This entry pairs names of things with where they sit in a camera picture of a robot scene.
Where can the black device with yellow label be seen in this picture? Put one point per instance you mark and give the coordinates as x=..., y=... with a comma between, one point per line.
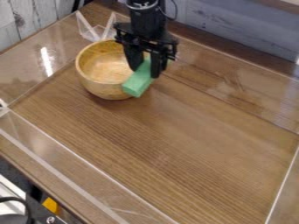
x=47, y=212

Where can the clear acrylic tray wall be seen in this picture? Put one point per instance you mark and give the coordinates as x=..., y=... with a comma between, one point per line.
x=86, y=191

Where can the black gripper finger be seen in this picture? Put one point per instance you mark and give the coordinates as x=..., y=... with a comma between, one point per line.
x=134, y=55
x=159, y=59

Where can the brown wooden bowl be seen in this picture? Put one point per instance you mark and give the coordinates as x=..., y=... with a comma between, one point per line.
x=103, y=70

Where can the clear acrylic corner bracket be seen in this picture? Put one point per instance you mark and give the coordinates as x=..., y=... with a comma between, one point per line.
x=99, y=32

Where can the green rectangular block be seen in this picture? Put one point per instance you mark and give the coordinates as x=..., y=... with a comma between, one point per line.
x=139, y=80

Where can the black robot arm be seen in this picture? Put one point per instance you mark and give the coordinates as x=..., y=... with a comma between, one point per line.
x=145, y=35

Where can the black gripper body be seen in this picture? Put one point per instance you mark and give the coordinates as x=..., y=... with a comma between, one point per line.
x=161, y=42

